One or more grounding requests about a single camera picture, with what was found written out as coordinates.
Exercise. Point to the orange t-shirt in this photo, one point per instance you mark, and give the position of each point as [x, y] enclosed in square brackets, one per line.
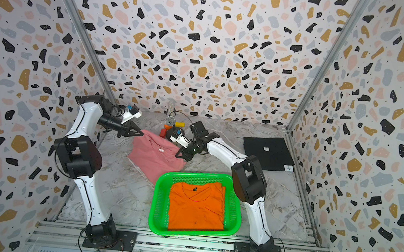
[196, 208]

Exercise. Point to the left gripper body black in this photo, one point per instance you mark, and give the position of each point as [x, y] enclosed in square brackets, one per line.
[114, 124]

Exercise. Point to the red block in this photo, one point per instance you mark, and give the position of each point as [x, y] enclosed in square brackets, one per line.
[163, 133]

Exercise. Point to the aluminium rail frame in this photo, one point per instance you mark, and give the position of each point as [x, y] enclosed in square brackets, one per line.
[181, 251]

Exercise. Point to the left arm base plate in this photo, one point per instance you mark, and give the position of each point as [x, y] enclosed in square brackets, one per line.
[122, 241]

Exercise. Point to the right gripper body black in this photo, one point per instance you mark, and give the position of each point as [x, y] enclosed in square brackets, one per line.
[191, 150]

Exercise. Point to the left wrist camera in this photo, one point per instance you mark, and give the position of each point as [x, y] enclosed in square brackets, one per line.
[130, 113]

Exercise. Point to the yellow block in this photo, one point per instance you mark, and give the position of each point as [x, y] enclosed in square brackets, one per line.
[180, 124]

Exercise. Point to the black t-shirt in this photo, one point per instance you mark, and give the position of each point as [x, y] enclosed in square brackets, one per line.
[272, 153]

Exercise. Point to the orange block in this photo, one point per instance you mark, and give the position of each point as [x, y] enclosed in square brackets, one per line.
[168, 126]

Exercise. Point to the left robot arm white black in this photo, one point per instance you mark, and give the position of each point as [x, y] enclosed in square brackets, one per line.
[80, 160]

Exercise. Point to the green plastic basket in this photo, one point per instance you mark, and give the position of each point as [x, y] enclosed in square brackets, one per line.
[158, 218]

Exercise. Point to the pink t-shirt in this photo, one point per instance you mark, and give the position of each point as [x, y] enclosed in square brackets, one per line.
[155, 156]

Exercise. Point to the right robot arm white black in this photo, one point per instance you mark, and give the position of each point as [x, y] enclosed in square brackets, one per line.
[249, 183]

